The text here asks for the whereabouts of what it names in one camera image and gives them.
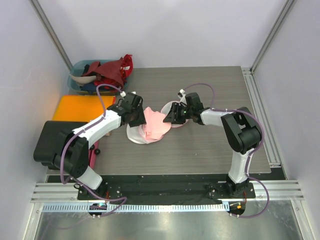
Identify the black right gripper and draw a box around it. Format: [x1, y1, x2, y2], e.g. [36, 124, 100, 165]
[163, 102, 193, 125]

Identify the white mesh laundry bag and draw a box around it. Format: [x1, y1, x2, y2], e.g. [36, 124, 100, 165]
[126, 101, 183, 145]

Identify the pink bra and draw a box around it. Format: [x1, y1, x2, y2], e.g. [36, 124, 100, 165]
[142, 107, 172, 143]

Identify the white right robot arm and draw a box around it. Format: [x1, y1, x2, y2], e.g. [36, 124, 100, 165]
[163, 92, 264, 198]

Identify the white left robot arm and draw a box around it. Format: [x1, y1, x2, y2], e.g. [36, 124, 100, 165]
[59, 92, 146, 200]

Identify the white cup bra in basket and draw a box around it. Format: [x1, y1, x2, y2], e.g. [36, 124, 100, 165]
[69, 74, 97, 85]

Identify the teal plastic laundry basket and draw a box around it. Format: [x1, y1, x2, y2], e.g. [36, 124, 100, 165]
[67, 60, 127, 95]

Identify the dark red garment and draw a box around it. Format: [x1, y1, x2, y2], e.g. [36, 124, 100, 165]
[81, 54, 134, 89]

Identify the black case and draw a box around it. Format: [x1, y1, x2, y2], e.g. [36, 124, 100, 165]
[33, 120, 87, 170]

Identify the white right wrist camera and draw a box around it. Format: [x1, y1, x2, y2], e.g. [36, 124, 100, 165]
[177, 89, 187, 105]

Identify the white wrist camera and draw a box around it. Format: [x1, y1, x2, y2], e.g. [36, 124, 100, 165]
[177, 89, 187, 105]
[120, 91, 137, 98]

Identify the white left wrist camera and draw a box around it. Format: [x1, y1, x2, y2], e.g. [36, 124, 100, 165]
[120, 91, 137, 98]

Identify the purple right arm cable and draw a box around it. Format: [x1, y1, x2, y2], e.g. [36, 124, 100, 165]
[184, 83, 270, 220]

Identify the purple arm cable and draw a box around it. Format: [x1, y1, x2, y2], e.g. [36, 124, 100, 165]
[59, 83, 128, 217]
[184, 83, 270, 220]

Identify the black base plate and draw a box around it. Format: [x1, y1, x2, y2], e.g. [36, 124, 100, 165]
[77, 174, 256, 205]

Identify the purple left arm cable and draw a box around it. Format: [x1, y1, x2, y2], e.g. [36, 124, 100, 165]
[59, 83, 128, 217]

